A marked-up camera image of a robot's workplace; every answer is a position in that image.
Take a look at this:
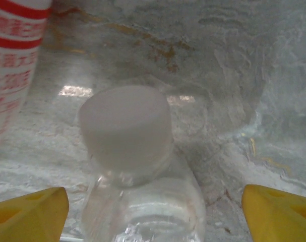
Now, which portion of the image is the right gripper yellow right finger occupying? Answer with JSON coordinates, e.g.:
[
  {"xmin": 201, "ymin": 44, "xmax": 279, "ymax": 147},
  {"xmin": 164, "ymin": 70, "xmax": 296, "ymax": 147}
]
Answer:
[{"xmin": 241, "ymin": 184, "xmax": 306, "ymax": 242}]

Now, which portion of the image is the long clear bottle white cap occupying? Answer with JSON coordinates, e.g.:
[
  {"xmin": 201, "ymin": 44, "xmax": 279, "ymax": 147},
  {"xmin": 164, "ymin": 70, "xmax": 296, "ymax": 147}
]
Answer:
[{"xmin": 78, "ymin": 85, "xmax": 207, "ymax": 242}]

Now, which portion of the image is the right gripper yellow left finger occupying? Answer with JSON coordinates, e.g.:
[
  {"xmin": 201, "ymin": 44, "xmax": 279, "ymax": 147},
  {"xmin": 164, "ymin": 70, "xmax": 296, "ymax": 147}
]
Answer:
[{"xmin": 0, "ymin": 187, "xmax": 69, "ymax": 242}]

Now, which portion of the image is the white-label red-text bottle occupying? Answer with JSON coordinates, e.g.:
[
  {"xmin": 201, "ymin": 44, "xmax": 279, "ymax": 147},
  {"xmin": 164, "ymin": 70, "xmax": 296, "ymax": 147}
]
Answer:
[{"xmin": 0, "ymin": 0, "xmax": 53, "ymax": 155}]

